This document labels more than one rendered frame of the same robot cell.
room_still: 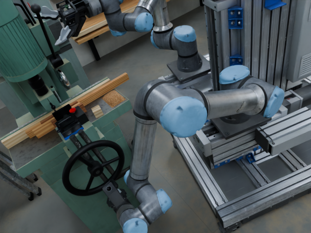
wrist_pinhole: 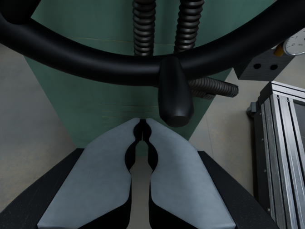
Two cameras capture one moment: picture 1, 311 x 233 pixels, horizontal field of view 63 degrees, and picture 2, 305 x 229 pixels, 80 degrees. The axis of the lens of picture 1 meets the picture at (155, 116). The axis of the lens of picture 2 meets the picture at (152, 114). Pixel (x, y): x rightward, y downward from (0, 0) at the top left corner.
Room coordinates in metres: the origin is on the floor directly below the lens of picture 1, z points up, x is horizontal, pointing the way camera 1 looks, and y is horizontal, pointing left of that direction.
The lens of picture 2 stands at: (0.63, 0.27, 0.80)
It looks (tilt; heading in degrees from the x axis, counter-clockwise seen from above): 56 degrees down; 14
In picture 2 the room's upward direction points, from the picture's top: 11 degrees clockwise
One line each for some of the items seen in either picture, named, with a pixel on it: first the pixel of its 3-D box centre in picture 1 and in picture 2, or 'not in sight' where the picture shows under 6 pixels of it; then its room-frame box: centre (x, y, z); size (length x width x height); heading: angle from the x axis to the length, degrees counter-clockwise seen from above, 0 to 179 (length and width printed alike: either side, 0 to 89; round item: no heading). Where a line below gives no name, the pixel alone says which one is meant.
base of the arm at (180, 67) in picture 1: (188, 58); not in sight; (1.31, -0.29, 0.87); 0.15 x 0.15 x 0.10
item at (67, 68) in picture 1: (65, 72); not in sight; (1.29, 0.40, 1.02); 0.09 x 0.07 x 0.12; 115
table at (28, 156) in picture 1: (75, 131); not in sight; (0.97, 0.40, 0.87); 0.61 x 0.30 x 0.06; 115
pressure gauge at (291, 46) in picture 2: not in sight; (296, 37); (0.98, 0.14, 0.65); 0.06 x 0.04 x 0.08; 115
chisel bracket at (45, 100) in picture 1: (47, 98); not in sight; (1.08, 0.47, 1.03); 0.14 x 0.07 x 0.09; 25
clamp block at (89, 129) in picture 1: (77, 133); not in sight; (0.90, 0.36, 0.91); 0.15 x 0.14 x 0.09; 115
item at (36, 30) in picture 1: (43, 37); not in sight; (1.32, 0.41, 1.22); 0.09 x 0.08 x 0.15; 25
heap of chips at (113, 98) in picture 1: (112, 96); not in sight; (1.09, 0.18, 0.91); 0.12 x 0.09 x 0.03; 25
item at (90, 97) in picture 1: (81, 103); not in sight; (1.11, 0.35, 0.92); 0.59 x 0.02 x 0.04; 115
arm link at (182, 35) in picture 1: (184, 39); not in sight; (1.31, -0.29, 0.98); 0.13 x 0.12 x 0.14; 46
